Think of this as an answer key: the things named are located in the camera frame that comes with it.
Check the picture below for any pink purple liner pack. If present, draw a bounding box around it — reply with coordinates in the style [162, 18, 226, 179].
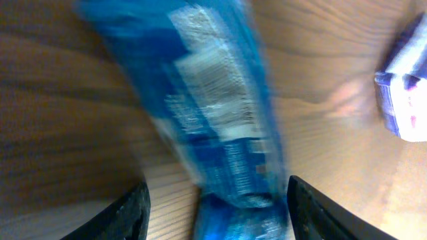
[374, 12, 426, 142]

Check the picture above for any blue Oreo cookie pack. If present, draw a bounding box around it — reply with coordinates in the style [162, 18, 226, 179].
[77, 0, 288, 240]

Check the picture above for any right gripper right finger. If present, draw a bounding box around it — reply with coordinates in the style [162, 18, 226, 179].
[287, 175, 397, 240]

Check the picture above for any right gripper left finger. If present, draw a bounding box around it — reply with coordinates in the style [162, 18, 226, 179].
[61, 181, 151, 240]

